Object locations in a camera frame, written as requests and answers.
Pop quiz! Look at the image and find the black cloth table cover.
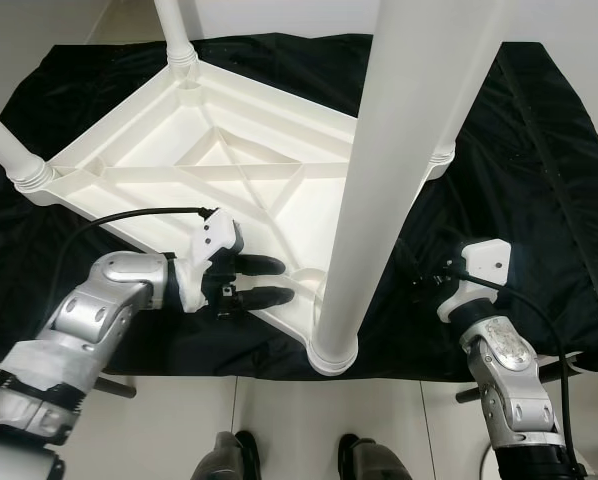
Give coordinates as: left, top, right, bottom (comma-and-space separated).
0, 32, 598, 381

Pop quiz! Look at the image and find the black metal table leg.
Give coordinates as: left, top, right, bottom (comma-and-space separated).
97, 375, 138, 399
457, 355, 585, 403

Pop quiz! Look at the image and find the grey left robot foot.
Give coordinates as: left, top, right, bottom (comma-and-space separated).
194, 430, 260, 480

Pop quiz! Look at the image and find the grey robot foot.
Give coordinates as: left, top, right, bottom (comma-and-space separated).
339, 433, 410, 480
194, 430, 260, 480

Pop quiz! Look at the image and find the grey right robot foot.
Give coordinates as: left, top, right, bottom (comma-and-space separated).
339, 433, 410, 480

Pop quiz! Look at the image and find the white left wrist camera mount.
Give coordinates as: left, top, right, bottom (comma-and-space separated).
174, 208, 245, 313

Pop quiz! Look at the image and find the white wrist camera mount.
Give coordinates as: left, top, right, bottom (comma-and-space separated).
437, 240, 512, 323
174, 208, 245, 313

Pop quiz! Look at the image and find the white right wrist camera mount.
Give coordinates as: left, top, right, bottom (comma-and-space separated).
437, 240, 512, 323

